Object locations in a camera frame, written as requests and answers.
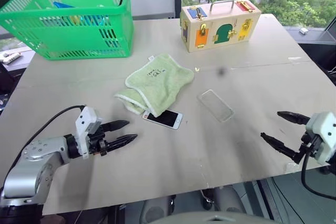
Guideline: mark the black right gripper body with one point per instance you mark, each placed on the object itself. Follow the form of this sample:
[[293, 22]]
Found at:
[[311, 144]]

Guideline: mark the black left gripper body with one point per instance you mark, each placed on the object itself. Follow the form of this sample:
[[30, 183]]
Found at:
[[99, 141]]

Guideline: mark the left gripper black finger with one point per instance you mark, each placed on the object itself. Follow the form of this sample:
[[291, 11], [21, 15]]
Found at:
[[120, 142], [115, 125]]

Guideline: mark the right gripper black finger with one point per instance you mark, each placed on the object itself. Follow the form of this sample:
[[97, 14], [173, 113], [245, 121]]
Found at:
[[281, 145], [295, 118]]

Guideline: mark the white smartphone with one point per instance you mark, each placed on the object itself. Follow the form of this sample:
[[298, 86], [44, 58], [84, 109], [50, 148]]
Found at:
[[165, 118]]

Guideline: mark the light green towel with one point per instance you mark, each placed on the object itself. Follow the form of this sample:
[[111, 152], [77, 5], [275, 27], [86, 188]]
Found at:
[[157, 85]]

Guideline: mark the clear phone case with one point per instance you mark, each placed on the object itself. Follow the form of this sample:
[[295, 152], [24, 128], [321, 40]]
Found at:
[[215, 106]]

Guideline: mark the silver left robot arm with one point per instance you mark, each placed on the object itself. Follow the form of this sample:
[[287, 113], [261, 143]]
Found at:
[[39, 153]]

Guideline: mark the grey rounded shape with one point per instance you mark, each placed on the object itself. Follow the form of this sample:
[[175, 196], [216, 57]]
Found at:
[[157, 211]]

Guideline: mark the small white windowsill object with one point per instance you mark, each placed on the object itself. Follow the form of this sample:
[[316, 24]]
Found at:
[[303, 31]]

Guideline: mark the colourful snack packet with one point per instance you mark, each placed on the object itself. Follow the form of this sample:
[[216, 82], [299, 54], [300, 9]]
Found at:
[[86, 20]]

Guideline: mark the white power strip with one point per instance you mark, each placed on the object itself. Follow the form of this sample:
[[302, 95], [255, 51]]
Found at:
[[9, 57]]

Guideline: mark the green plastic shopping basket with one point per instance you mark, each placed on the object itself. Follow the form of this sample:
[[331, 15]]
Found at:
[[65, 12]]

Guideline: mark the wooden lock box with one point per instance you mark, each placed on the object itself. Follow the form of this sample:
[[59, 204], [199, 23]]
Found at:
[[223, 16]]

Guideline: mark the blue plastic item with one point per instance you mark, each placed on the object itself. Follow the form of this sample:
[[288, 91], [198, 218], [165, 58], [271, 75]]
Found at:
[[61, 5]]

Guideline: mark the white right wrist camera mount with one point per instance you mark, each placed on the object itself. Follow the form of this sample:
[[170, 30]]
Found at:
[[323, 129]]

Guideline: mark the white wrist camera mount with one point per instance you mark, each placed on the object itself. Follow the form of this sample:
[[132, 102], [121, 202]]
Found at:
[[323, 129], [85, 121]]

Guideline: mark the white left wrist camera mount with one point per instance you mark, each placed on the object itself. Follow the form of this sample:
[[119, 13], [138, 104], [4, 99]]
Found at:
[[85, 121]]

